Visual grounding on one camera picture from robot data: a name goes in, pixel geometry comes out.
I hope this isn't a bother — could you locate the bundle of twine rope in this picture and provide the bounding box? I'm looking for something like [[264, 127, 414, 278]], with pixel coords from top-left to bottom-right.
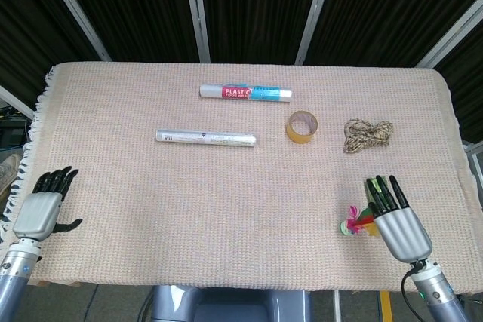
[[343, 118, 395, 155]]

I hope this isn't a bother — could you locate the colourful feather shuttlecock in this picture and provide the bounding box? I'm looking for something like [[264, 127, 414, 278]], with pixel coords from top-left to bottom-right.
[[337, 204, 380, 239]]

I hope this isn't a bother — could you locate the beige woven tablecloth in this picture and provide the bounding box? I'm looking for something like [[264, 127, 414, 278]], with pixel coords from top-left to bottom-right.
[[0, 60, 483, 295]]

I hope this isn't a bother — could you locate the silver foil roll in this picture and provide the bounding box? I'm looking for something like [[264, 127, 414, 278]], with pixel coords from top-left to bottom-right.
[[155, 129, 259, 149]]

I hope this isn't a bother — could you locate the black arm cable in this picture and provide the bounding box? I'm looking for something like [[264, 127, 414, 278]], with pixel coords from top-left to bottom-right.
[[400, 262, 426, 322]]

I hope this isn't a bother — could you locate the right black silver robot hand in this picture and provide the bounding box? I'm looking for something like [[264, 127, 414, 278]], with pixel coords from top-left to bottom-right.
[[365, 174, 433, 263]]

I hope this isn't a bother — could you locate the dark pleated curtain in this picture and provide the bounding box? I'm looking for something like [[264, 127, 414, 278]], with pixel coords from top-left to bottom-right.
[[0, 0, 483, 142]]

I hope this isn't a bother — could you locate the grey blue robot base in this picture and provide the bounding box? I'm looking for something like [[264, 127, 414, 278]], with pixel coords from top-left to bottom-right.
[[149, 284, 315, 322]]

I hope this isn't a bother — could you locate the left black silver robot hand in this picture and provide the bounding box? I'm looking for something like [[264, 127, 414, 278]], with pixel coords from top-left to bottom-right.
[[12, 165, 84, 243]]

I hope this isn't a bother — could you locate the white metal frame post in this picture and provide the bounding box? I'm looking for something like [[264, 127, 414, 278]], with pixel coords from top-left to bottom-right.
[[0, 84, 35, 120], [294, 0, 339, 66], [36, 0, 112, 63], [417, 0, 483, 69], [181, 0, 211, 63]]

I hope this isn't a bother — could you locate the red blue plastic wrap roll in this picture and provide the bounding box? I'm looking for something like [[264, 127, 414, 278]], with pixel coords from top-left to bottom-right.
[[198, 83, 294, 104]]

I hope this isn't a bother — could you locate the yellow packing tape roll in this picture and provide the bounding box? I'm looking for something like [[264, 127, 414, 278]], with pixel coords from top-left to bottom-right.
[[285, 109, 319, 143]]

